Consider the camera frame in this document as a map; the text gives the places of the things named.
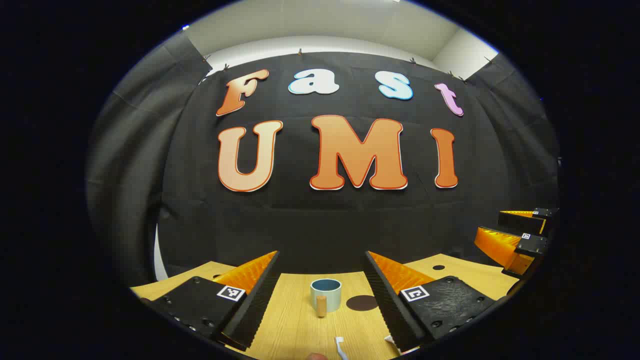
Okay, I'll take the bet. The pale blue cup wooden handle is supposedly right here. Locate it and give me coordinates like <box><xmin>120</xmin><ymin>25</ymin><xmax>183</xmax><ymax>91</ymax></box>
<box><xmin>310</xmin><ymin>278</ymin><xmax>343</xmax><ymax>318</ymax></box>

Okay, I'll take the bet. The black backdrop cloth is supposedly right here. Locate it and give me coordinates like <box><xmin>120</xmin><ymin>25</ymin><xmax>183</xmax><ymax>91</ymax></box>
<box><xmin>86</xmin><ymin>31</ymin><xmax>561</xmax><ymax>286</ymax></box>

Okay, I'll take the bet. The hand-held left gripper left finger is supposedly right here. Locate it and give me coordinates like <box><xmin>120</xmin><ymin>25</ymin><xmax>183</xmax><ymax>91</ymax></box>
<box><xmin>141</xmin><ymin>250</ymin><xmax>281</xmax><ymax>352</ymax></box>

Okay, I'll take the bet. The round brown coaster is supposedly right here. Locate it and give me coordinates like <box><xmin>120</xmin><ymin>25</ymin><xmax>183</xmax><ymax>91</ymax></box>
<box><xmin>346</xmin><ymin>295</ymin><xmax>379</xmax><ymax>312</ymax></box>

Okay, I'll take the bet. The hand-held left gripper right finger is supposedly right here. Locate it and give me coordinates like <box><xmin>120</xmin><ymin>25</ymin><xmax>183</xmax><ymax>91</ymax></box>
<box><xmin>364</xmin><ymin>250</ymin><xmax>501</xmax><ymax>353</ymax></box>

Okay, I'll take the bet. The wooden desktop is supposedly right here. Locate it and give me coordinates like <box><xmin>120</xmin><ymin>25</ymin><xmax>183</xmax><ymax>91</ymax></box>
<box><xmin>130</xmin><ymin>254</ymin><xmax>521</xmax><ymax>360</ymax></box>

